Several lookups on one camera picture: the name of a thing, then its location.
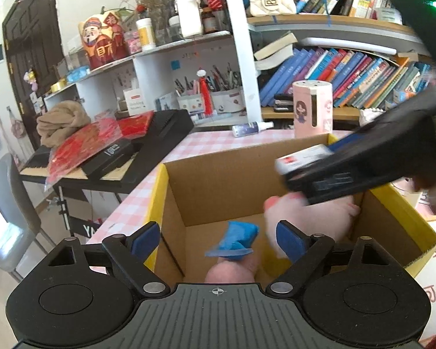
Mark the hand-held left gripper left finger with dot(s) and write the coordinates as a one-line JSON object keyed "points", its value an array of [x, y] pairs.
{"points": [[145, 240]]}

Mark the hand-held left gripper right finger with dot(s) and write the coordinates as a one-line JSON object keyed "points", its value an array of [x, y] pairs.
{"points": [[289, 240]]}

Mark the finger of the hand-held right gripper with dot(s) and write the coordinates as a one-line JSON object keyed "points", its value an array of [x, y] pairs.
{"points": [[348, 178], [348, 140]]}

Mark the pink plush toy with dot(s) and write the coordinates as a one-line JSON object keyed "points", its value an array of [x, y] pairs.
{"points": [[312, 218]]}

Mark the blue toy piece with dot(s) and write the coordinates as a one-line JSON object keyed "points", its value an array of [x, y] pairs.
{"points": [[239, 234]]}

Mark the small white red box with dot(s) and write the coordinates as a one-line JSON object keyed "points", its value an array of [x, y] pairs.
{"points": [[301, 160]]}

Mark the yellow cardboard box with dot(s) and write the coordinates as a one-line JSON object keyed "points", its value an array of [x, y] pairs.
{"points": [[221, 189]]}

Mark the white quilted pouch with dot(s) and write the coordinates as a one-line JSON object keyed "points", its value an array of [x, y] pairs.
{"points": [[370, 117]]}

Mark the pink cartoon canister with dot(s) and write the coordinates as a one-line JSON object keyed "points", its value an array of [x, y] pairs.
{"points": [[307, 109]]}

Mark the row of blue books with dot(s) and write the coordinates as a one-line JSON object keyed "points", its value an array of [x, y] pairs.
{"points": [[352, 76]]}

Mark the pink soft round object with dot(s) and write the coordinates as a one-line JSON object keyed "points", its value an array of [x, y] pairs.
{"points": [[229, 273]]}

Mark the black keyboard stand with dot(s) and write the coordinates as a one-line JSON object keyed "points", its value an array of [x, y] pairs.
{"points": [[76, 221]]}

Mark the small spray bottle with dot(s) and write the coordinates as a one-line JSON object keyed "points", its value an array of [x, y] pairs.
{"points": [[249, 129]]}

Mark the large red plastic packet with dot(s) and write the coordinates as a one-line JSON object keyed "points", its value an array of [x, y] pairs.
{"points": [[83, 145]]}

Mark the black electronic keyboard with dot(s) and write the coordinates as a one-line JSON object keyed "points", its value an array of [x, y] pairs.
{"points": [[167, 127]]}

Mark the small red plastic packet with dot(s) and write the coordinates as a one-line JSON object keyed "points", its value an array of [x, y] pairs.
{"points": [[136, 124]]}

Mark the thick paperback book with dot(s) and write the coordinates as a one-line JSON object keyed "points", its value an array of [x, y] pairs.
{"points": [[276, 49]]}

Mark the white pen holder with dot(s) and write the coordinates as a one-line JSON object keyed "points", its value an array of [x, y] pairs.
{"points": [[229, 101], [189, 105]]}

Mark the white carton red print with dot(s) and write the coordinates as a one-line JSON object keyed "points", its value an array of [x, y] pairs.
{"points": [[434, 283]]}

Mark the grey chair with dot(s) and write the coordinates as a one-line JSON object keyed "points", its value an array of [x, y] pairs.
{"points": [[11, 207]]}

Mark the white bookshelf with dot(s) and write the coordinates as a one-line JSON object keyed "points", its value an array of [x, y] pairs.
{"points": [[243, 43]]}

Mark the beige folded towel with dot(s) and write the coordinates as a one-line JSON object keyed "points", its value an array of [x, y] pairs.
{"points": [[63, 121]]}

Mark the bunch of pens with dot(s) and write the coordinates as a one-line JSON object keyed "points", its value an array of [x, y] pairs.
{"points": [[218, 80]]}

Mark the red tassel ornament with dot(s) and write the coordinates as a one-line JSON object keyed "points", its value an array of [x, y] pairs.
{"points": [[206, 94]]}

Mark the hanging pink bag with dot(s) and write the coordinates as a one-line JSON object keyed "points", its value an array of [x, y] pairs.
{"points": [[17, 127]]}

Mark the gold ribbon roll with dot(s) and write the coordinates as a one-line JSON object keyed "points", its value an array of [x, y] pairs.
{"points": [[58, 86]]}

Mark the blue packet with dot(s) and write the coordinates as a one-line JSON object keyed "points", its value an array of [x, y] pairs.
{"points": [[78, 73]]}

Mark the brown glass bottle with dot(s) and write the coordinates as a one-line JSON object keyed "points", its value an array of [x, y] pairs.
{"points": [[209, 21]]}

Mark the pink packet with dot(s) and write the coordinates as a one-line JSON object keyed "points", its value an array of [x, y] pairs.
{"points": [[133, 43]]}

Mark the hanging plush charm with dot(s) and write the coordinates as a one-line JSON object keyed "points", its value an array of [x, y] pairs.
{"points": [[31, 78]]}

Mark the red fortune god figure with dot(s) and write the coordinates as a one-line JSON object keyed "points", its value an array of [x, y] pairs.
{"points": [[101, 43]]}

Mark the white bottle yellow label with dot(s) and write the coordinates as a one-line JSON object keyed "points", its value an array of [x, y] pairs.
{"points": [[146, 36]]}

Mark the white jug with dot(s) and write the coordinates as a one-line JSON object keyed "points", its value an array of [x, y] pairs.
{"points": [[188, 12]]}

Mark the dark wooden door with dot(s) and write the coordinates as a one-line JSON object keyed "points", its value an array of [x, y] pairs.
{"points": [[29, 43]]}

